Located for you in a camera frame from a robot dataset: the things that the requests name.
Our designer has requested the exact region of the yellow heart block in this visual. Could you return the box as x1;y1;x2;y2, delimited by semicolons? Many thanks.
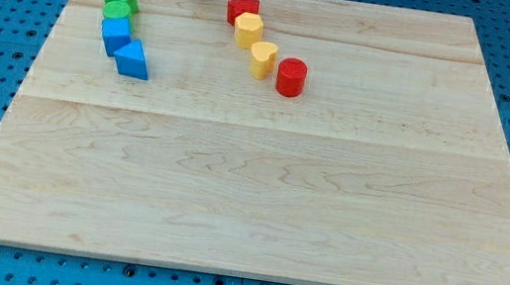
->
250;41;279;79

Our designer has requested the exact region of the blue triangle block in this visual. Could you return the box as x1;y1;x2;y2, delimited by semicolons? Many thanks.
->
114;39;149;80

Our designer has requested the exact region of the blue cube block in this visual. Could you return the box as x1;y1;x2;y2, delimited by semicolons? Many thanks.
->
101;17;132;57

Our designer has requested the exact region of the light wooden board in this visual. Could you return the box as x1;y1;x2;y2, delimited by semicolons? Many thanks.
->
0;0;510;285

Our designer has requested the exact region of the yellow hexagon block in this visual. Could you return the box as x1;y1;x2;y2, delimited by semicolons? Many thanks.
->
234;12;264;49

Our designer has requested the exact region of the green cylinder block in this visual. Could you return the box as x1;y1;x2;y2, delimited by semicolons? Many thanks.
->
102;0;136;27

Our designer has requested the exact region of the red star block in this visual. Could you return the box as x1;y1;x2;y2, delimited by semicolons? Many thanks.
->
226;0;260;27

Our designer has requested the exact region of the red cylinder block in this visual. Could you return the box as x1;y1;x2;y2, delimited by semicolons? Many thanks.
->
275;57;308;98

